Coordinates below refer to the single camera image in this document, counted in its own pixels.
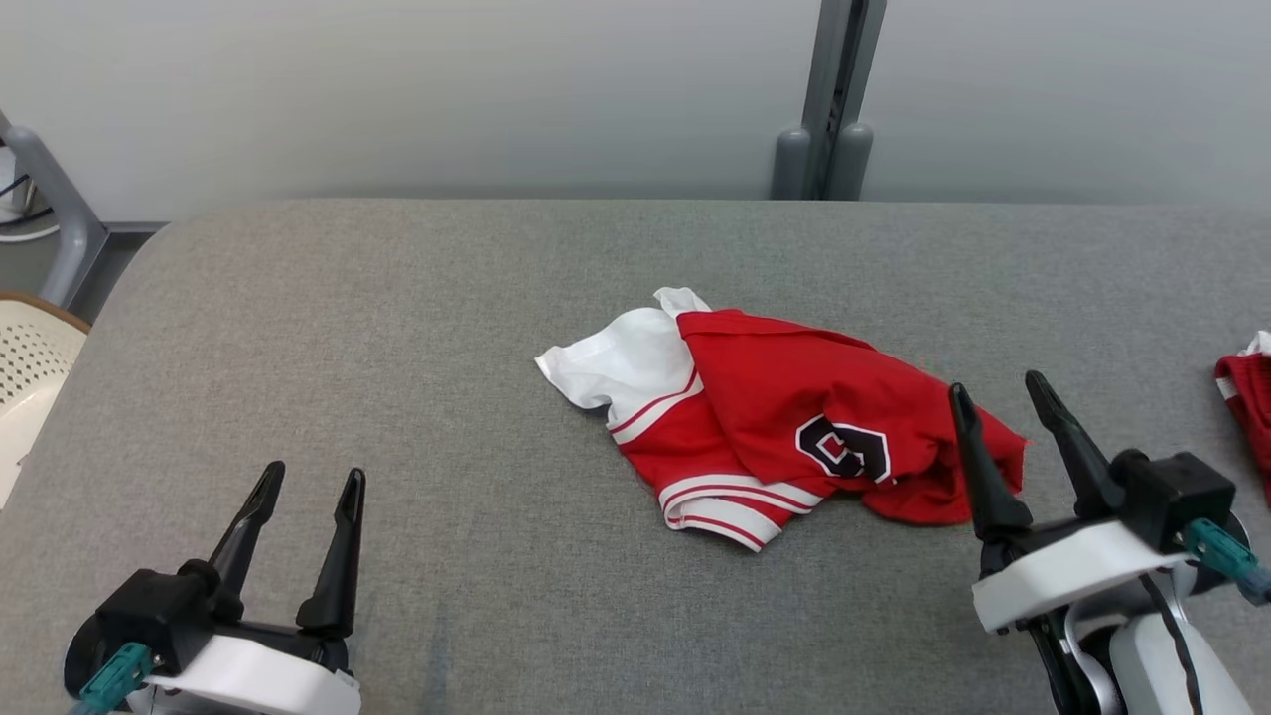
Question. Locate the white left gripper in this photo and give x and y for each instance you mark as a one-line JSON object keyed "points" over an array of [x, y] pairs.
{"points": [[258, 680]]}

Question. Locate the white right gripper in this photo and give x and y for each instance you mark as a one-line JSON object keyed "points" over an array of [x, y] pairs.
{"points": [[1062, 571]]}

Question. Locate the red shorts with white stripe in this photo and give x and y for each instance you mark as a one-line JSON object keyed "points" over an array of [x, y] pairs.
{"points": [[1253, 407]]}

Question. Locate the red jersey with white sleeves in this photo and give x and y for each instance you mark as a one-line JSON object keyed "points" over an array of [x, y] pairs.
{"points": [[775, 397]]}

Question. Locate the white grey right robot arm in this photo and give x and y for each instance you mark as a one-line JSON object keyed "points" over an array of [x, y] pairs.
{"points": [[1152, 665]]}

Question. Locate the cream perforated laundry basket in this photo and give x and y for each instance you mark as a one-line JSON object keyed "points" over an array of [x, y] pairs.
{"points": [[30, 387]]}

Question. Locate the white round floor base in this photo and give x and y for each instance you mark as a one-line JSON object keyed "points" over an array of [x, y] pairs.
{"points": [[15, 214]]}

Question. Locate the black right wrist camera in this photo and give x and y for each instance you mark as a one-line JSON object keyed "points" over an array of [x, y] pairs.
{"points": [[1177, 492]]}

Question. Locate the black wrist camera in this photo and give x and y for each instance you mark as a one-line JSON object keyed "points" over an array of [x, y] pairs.
{"points": [[149, 606], [1177, 492]]}

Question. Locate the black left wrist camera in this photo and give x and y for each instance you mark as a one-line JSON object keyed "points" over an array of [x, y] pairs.
{"points": [[149, 606]]}

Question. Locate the teal right camera connector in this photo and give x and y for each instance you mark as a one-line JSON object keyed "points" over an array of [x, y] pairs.
{"points": [[1221, 556]]}

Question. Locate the teal camera connector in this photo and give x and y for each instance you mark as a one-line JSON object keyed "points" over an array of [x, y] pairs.
{"points": [[117, 675], [1221, 556]]}

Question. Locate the teal left camera connector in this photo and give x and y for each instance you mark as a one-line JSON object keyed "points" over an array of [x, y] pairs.
{"points": [[117, 675]]}

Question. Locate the grey slanted frame leg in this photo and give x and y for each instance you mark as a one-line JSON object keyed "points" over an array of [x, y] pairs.
{"points": [[65, 238]]}

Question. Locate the grey double partition post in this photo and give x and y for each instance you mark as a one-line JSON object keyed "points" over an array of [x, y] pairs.
{"points": [[794, 159]]}

